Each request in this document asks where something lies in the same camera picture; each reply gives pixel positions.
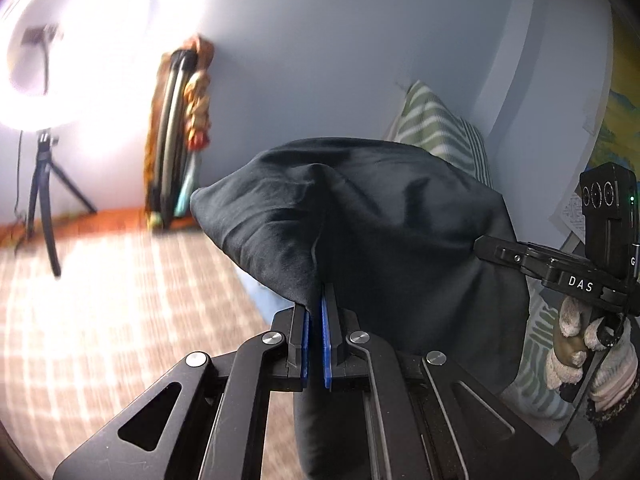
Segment black pants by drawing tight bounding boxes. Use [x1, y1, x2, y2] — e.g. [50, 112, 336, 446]
[188, 135, 532, 480]

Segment gloved right hand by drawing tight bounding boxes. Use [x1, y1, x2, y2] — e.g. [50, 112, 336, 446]
[544, 296, 639, 416]

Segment checkered beige bed blanket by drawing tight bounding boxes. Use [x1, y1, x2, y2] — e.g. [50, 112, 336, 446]
[0, 231, 306, 480]

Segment green striped white pillow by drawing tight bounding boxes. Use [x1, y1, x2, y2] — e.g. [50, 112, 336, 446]
[386, 80, 573, 422]

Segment framed picture with garland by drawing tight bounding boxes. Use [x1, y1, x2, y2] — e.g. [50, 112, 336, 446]
[143, 35, 215, 230]

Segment black tripod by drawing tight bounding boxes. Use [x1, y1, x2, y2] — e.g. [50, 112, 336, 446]
[15, 129, 98, 278]

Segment black camera box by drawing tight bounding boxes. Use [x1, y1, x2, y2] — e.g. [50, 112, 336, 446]
[578, 162, 639, 281]

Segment bright ring light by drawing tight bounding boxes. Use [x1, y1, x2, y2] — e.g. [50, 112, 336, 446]
[1, 0, 209, 130]

